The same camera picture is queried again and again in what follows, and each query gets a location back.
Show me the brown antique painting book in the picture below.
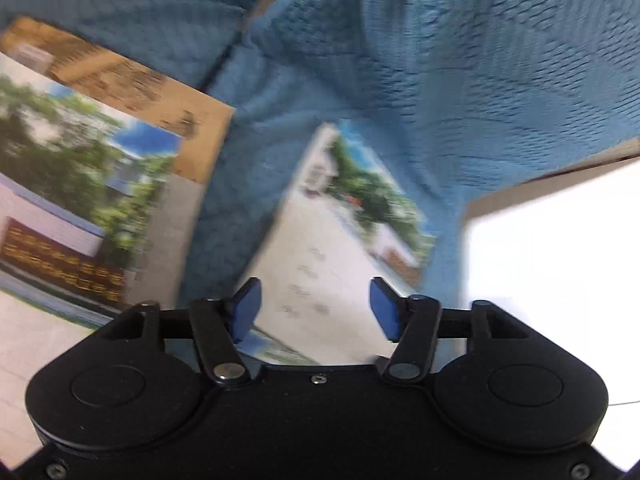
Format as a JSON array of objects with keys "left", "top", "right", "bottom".
[{"left": 1, "top": 16, "right": 233, "bottom": 308}]

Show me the white sofa armrest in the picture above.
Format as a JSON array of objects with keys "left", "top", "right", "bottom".
[{"left": 464, "top": 138, "right": 639, "bottom": 223}]

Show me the blue textured sofa cover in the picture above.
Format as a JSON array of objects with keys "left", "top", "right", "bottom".
[{"left": 1, "top": 0, "right": 639, "bottom": 307}]

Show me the scenic photo envelope bottom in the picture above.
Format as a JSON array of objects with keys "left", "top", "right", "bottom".
[{"left": 238, "top": 328, "right": 317, "bottom": 366}]

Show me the scenic photo envelope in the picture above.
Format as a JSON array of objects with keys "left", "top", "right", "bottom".
[
  {"left": 238, "top": 328, "right": 317, "bottom": 366},
  {"left": 245, "top": 122, "right": 436, "bottom": 365},
  {"left": 1, "top": 56, "right": 182, "bottom": 466}
]

